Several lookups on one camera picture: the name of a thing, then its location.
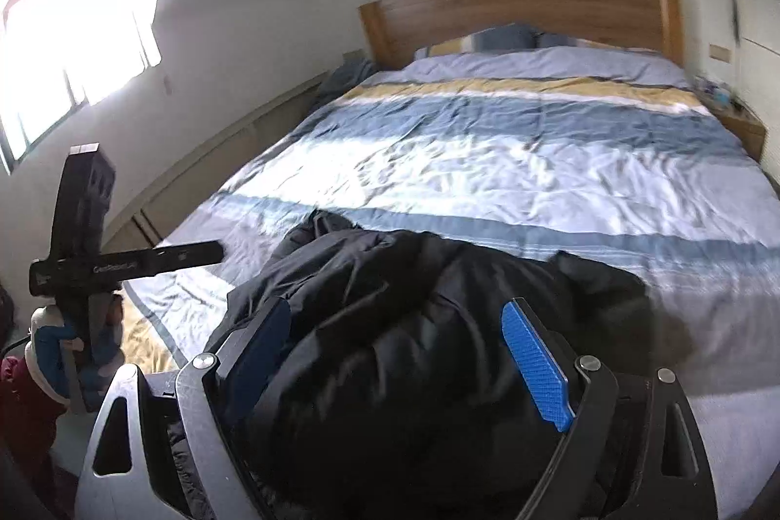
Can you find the wall socket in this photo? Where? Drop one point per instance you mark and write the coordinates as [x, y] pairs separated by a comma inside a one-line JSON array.
[[719, 53]]

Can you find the small bedside items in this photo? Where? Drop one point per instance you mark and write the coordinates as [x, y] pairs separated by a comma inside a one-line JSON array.
[[716, 90]]

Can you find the white wardrobe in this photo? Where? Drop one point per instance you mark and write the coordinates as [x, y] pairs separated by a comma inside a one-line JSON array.
[[758, 39]]

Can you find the blue pillow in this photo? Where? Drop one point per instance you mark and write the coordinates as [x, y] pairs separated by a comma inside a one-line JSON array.
[[573, 40]]

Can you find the wooden nightstand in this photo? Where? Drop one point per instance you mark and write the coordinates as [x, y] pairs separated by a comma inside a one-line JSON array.
[[740, 130]]

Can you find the window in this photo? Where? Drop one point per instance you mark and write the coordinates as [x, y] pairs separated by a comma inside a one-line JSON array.
[[67, 57]]

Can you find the wooden headboard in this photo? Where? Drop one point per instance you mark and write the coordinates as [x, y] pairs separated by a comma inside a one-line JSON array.
[[518, 5]]

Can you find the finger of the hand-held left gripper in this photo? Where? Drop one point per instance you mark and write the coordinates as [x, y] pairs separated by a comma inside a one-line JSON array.
[[85, 197]]

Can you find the crumpled blue cloth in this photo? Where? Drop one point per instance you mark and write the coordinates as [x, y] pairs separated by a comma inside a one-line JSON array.
[[347, 78]]

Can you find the black puffer coat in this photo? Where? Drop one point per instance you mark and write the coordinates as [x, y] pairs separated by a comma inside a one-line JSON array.
[[396, 325]]

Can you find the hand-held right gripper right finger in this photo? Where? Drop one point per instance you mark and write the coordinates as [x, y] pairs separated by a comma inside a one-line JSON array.
[[539, 367]]

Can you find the low beige wall cabinet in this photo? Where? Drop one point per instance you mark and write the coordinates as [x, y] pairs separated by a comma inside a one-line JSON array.
[[244, 136]]

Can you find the person's left forearm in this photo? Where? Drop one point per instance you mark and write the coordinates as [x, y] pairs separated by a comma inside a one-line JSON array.
[[24, 404]]

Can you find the striped pillow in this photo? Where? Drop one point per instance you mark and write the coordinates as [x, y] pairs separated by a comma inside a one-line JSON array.
[[481, 42]]

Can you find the bed with striped duvet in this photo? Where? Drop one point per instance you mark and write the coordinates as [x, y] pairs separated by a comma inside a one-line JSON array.
[[487, 160]]

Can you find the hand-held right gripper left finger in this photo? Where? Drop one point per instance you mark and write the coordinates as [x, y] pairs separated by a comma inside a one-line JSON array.
[[262, 343]]

